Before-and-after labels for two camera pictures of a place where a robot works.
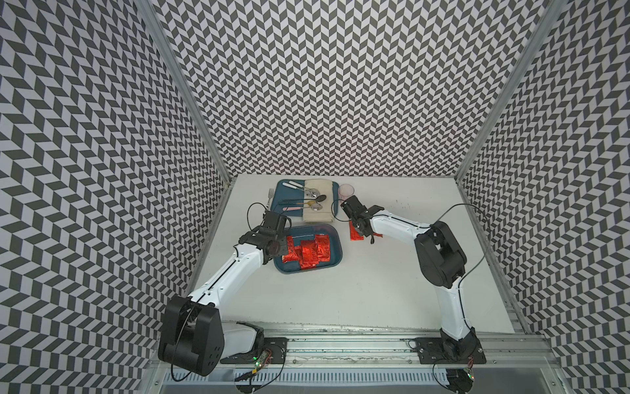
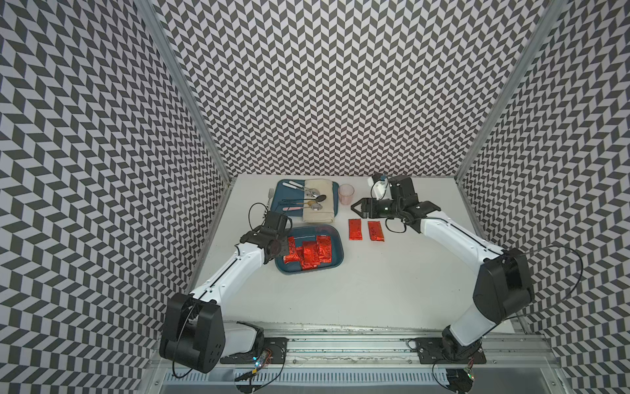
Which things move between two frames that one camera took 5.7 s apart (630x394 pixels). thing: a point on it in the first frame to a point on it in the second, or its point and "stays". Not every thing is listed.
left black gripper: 282,240 stays
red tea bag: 353,233 stays
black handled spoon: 318,199 stays
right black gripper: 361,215 to 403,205
